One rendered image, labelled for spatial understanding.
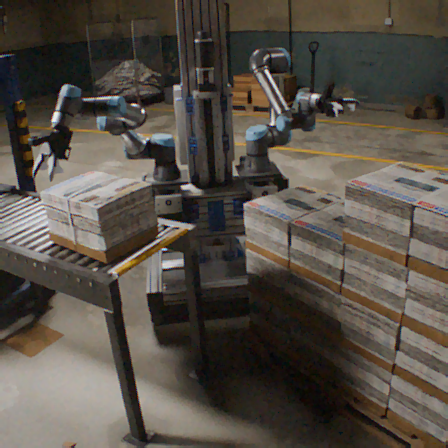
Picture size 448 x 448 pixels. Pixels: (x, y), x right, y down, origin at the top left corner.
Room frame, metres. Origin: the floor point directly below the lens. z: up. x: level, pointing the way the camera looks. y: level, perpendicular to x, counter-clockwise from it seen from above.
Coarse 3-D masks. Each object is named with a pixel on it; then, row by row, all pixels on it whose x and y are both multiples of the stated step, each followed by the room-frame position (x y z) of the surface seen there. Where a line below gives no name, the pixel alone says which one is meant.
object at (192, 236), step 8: (8, 192) 2.63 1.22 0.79; (16, 192) 2.60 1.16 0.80; (24, 192) 2.58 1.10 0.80; (32, 192) 2.57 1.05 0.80; (168, 224) 2.01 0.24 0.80; (176, 224) 2.00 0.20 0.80; (184, 224) 2.00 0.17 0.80; (192, 232) 1.95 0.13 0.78; (176, 240) 1.98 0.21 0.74; (184, 240) 1.95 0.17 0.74; (192, 240) 1.94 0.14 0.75; (168, 248) 2.00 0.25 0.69; (176, 248) 1.98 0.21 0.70; (184, 248) 1.96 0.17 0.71; (192, 248) 1.94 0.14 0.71
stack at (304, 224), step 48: (288, 192) 2.24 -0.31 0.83; (288, 240) 1.91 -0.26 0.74; (336, 240) 1.69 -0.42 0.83; (288, 288) 1.90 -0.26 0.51; (384, 288) 1.50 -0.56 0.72; (432, 288) 1.35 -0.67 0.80; (288, 336) 1.90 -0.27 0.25; (384, 336) 1.47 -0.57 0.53; (384, 384) 1.45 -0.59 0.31; (432, 384) 1.29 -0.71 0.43; (432, 432) 1.25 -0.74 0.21
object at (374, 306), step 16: (272, 256) 1.98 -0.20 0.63; (304, 272) 1.83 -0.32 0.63; (256, 288) 2.07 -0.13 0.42; (336, 288) 1.68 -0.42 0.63; (368, 304) 1.55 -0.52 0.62; (304, 320) 1.82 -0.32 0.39; (400, 320) 1.43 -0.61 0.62; (336, 336) 1.67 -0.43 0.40; (432, 336) 1.32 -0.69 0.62; (288, 352) 1.90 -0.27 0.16; (368, 352) 1.53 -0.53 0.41; (320, 368) 1.73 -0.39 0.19; (384, 368) 1.46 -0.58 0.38; (400, 368) 1.40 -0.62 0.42; (336, 384) 1.65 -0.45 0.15; (416, 384) 1.34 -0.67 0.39; (368, 400) 1.50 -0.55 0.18; (416, 432) 1.30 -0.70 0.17
